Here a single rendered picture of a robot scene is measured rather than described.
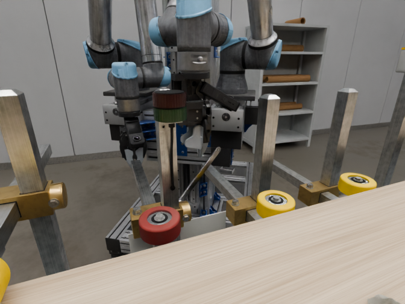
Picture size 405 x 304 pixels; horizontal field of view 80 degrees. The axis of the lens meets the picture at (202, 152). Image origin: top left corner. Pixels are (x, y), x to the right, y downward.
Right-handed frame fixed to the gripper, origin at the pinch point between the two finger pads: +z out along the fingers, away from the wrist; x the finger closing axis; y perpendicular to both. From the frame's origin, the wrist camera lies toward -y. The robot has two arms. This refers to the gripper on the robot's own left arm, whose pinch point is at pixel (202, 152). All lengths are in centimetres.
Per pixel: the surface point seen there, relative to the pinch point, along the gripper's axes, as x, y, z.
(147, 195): -0.3, 15.0, 10.1
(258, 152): 7.9, -12.0, -0.9
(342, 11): -234, -303, -84
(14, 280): -80, 84, 96
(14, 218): 12.5, 38.7, 1.9
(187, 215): 10.2, 7.8, 10.9
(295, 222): 26.4, -8.7, 6.1
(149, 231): 19.1, 17.7, 5.8
